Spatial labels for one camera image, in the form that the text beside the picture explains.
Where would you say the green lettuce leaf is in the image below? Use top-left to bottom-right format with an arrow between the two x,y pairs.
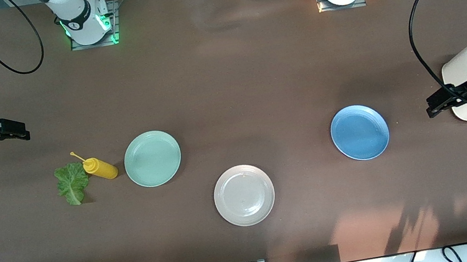
53,160 -> 94,209

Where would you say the yellow mustard squeeze bottle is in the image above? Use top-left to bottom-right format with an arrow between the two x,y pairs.
70,144 -> 120,186

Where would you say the blue plate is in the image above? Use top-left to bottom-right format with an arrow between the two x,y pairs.
326,99 -> 394,166

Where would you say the pale green plate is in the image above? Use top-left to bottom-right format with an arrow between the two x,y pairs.
119,126 -> 186,192

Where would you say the beige plate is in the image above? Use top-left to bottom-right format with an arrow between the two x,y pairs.
209,159 -> 280,231

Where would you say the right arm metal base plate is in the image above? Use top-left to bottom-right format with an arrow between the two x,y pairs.
64,0 -> 125,52

